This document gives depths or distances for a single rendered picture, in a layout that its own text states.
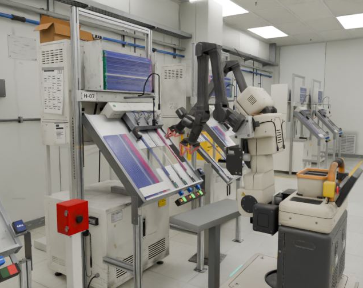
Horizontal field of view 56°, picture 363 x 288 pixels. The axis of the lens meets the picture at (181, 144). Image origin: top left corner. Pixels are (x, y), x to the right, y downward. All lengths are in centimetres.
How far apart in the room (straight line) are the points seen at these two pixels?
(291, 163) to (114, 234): 494
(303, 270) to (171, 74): 244
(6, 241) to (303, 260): 132
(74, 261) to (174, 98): 215
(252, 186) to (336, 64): 801
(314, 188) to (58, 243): 182
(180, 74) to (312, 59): 671
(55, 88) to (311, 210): 179
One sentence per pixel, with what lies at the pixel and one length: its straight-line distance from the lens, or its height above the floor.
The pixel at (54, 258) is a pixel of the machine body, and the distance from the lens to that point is 283.
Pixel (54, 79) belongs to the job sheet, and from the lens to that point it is 252.
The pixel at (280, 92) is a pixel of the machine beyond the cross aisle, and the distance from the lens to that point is 681.
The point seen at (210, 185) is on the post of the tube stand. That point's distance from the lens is 280.
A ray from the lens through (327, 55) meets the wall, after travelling 985.
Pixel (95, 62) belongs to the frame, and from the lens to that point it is 238.
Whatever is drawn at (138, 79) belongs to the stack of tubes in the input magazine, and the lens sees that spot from 263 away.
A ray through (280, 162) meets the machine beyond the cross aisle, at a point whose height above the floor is 23.
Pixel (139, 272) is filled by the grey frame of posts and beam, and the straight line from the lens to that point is 216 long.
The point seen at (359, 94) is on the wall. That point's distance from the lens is 964.
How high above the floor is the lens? 127
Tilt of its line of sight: 6 degrees down
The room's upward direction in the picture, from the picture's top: straight up
